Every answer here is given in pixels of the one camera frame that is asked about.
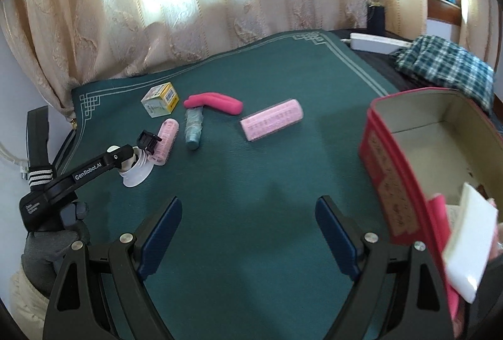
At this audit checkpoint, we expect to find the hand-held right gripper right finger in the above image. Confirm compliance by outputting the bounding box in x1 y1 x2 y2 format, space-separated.
315 195 458 340

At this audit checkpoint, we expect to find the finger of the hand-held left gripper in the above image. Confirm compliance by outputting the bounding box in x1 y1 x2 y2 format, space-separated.
44 130 163 204

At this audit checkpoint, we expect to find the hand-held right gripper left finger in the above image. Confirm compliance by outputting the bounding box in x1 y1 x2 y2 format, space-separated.
42 196 183 340

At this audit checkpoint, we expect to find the white panda toy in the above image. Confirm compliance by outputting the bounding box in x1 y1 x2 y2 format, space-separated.
107 145 155 189

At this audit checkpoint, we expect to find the red tin box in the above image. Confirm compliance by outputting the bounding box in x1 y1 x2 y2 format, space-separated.
358 87 503 340

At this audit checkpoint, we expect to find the small pink hair roller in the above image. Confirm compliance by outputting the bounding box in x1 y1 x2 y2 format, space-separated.
151 118 180 165

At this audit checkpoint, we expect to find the teal glitter hair roller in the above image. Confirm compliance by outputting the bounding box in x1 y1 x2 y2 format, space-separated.
185 106 206 151

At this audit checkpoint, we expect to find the pink rectangular box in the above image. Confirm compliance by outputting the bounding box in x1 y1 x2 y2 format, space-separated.
240 99 304 143

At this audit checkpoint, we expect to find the pink foam hair curler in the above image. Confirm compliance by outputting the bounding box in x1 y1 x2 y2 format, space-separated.
183 92 243 116

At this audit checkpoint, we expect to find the person's left hand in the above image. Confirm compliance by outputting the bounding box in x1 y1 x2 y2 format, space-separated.
21 223 92 300

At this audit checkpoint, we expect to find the small printed cardboard box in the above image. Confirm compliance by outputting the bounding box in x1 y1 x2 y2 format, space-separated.
141 82 178 118

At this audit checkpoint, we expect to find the green desk mat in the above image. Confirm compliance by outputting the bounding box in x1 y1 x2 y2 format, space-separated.
51 30 401 340

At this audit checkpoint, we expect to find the cream patterned curtain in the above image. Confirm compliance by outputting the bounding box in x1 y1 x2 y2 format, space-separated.
454 0 503 69
0 0 429 121

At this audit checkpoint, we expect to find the white power strip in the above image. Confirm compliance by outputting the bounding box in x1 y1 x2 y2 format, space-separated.
341 32 411 54

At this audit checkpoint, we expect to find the plaid cloth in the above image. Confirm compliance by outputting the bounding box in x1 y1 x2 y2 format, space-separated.
389 34 496 113

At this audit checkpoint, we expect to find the dark cylindrical container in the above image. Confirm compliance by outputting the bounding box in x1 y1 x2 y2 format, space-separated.
366 0 386 31

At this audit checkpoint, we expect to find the white cable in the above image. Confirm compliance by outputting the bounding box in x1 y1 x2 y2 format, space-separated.
0 141 31 180

